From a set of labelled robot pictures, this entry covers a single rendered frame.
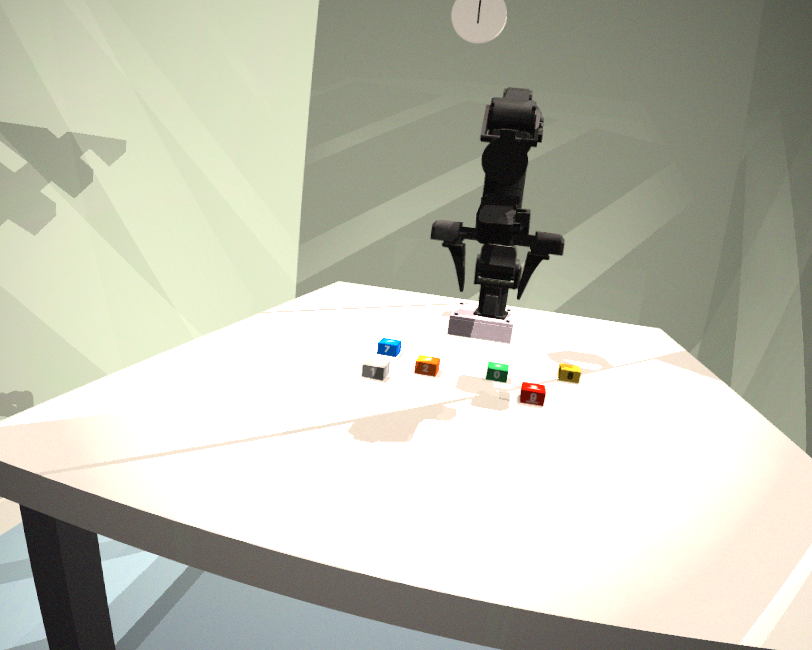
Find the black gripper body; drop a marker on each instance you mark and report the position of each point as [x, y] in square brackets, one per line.
[452, 232]

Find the yellow block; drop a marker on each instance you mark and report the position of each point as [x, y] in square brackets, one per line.
[569, 373]

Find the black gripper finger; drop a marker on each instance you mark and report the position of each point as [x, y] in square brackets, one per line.
[459, 255]
[531, 263]

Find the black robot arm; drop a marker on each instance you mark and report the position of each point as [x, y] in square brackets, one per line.
[515, 124]

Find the blue block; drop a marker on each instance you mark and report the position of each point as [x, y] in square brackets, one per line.
[389, 347]

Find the orange block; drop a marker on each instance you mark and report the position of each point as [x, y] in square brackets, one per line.
[426, 365]

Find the red digit block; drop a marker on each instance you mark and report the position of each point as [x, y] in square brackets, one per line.
[533, 394]

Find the green block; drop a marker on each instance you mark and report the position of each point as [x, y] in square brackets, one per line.
[496, 372]

